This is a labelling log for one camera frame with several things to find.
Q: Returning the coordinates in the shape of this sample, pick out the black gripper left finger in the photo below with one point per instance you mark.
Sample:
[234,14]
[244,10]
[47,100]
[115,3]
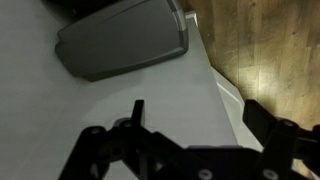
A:
[149,156]

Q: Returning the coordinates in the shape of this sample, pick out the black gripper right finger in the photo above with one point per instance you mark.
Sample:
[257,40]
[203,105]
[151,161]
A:
[283,141]

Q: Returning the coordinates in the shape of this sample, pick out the dark grey robot base plate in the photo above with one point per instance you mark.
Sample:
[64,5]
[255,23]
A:
[123,37]

